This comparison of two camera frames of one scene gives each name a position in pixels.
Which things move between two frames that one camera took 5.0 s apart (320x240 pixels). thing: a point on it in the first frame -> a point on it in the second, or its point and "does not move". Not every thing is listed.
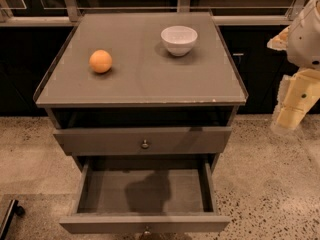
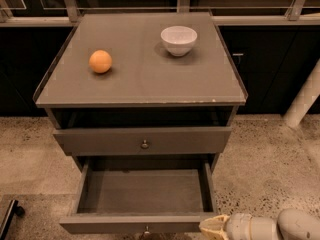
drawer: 145,195 does not move
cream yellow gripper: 306,42 -> 237,226
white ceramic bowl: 179,39 does not move
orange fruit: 100,60 does not move
